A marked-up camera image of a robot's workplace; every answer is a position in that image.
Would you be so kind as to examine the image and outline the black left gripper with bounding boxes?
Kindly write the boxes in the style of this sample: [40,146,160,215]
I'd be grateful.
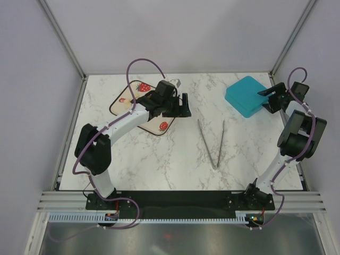
[161,94,191,118]

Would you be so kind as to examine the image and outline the teal box lid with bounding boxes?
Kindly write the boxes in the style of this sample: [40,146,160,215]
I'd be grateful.
[225,76,268,118]

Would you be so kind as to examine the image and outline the metal serving tongs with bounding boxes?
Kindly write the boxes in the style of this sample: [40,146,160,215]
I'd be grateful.
[197,119,225,170]

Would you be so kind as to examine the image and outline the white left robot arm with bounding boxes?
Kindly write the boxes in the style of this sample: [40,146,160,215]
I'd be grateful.
[72,80,192,209]

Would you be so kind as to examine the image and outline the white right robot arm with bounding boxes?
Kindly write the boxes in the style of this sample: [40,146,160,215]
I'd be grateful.
[242,82,327,210]

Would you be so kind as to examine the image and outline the strawberry print tray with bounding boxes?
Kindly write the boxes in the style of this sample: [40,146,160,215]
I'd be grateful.
[109,80,177,137]

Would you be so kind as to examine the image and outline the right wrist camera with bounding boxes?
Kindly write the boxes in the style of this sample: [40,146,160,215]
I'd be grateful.
[291,81,310,102]

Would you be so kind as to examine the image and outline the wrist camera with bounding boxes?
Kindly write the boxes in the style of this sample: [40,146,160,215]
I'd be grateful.
[170,79,181,88]
[291,81,310,102]

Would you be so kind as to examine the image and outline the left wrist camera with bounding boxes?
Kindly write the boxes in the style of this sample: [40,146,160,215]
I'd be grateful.
[170,79,181,88]

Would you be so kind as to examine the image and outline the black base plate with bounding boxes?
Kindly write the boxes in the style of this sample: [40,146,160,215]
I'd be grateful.
[84,190,274,220]

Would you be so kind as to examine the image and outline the aluminium frame rail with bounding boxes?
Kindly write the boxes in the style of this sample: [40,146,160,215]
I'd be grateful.
[23,190,327,255]

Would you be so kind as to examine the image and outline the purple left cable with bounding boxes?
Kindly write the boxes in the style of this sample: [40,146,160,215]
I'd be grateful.
[72,58,167,244]

